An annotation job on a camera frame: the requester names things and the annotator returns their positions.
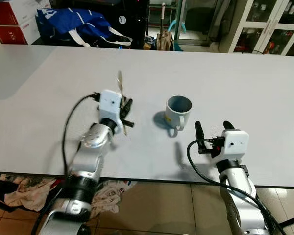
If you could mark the beige crumpled cloth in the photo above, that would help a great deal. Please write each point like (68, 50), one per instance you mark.
(110, 196)

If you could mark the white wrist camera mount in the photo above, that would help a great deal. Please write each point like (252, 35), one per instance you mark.
(110, 104)
(232, 144)

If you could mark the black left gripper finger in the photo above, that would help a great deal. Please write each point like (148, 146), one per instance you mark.
(128, 123)
(128, 105)

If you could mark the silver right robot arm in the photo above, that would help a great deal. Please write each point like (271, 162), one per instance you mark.
(240, 196)

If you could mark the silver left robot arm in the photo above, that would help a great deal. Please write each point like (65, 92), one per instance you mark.
(90, 156)

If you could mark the white enamel mug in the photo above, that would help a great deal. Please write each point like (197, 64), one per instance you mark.
(174, 117)

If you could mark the white glass-door cabinet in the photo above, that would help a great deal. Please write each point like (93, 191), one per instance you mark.
(259, 24)

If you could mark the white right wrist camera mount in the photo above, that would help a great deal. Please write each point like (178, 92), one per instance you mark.
(232, 144)

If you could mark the black computer case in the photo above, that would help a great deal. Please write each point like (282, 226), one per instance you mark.
(137, 27)

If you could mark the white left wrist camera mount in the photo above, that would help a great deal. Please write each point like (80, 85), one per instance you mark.
(110, 104)

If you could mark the white and red cardboard box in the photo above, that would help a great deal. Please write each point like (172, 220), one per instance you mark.
(14, 10)

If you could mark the brown bag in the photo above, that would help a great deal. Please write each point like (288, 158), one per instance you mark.
(164, 43)

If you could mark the pink crumpled cloth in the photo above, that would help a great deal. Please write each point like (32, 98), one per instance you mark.
(32, 193)

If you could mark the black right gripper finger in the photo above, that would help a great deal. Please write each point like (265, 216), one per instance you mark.
(199, 132)
(229, 125)

